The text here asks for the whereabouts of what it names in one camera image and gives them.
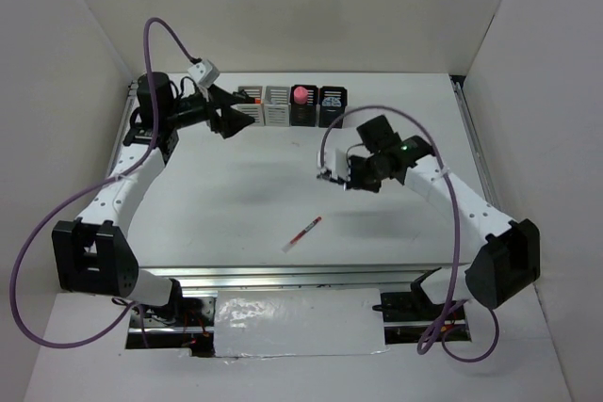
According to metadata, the right black slotted container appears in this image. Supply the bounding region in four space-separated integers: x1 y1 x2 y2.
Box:
318 86 348 128

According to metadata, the blue glue bottle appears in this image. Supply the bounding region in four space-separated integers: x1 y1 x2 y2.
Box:
321 96 341 108

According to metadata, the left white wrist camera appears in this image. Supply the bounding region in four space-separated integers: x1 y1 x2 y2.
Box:
187 59 220 89

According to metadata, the pink cap glue bottle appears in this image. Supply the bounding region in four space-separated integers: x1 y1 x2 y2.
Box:
293 86 310 105

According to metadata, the left black slotted container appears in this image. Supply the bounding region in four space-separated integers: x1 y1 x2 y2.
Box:
289 85 319 127

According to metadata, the white slotted container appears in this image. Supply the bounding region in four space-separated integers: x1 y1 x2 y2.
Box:
263 86 290 127
236 86 265 126

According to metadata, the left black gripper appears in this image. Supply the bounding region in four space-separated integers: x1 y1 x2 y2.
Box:
166 84 255 139

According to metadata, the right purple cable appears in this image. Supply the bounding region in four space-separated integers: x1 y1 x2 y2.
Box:
318 105 501 363

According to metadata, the red pen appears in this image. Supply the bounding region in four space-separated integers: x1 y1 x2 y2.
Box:
282 216 322 253

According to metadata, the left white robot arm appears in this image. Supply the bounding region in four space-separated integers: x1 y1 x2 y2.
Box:
52 72 255 326

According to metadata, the left white slotted container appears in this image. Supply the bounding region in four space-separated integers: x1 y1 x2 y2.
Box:
236 86 265 126

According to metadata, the black slotted container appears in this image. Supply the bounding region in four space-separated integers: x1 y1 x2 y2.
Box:
318 86 348 128
289 85 319 127

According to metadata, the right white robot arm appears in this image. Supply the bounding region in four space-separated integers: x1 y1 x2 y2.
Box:
343 116 541 319

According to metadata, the white taped cover panel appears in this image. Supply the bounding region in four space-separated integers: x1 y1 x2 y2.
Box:
214 288 386 358

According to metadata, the aluminium frame rail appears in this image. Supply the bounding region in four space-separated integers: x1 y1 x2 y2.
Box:
72 72 529 295

